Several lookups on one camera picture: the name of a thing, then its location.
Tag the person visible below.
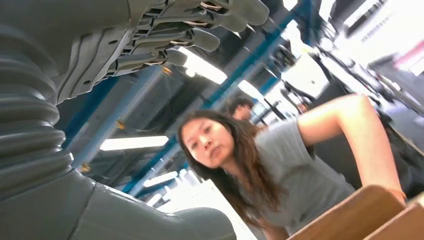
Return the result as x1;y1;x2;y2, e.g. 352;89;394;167
177;94;408;240
226;96;259;123

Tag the white ceiling light panel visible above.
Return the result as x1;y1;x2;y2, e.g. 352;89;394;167
178;46;228;85
237;79;265;101
142;170;180;189
99;135;170;152

